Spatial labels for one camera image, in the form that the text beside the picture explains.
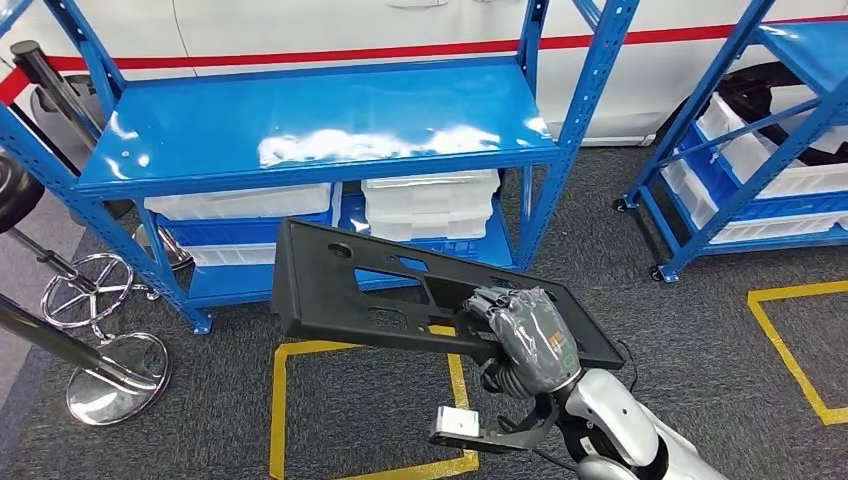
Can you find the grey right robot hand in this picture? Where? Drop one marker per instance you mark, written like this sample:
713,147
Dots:
536,344

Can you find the black plastic plate frame part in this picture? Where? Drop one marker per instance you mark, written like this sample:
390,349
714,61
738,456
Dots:
311,285

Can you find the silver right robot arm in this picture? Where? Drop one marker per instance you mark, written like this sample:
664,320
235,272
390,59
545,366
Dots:
609,411

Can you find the blue metal shelf rack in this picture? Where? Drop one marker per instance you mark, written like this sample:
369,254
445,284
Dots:
265,112
697,106

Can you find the blue plastic bin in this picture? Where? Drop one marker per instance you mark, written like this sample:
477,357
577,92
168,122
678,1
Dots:
782,208
238,232
457,246

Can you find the white plastic bin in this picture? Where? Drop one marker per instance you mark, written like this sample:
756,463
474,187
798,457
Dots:
795,179
238,202
430,225
762,230
430,185
225,255

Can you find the yellow floor tape square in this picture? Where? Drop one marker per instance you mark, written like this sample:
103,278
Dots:
795,291
278,411

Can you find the red barrier belt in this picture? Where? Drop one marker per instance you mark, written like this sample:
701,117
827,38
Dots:
331,54
10,86

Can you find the chrome round base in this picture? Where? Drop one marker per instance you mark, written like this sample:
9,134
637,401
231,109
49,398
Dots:
173,250

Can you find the white car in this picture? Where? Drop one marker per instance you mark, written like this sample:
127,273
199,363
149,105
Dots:
298,26

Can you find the black stool with chrome base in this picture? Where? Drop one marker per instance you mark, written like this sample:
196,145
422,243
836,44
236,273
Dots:
60,265

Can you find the pale wrist camera on bracket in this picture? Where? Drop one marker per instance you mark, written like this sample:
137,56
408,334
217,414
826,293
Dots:
457,422

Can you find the black stanchion post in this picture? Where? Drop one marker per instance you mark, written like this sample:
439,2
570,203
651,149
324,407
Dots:
50,79

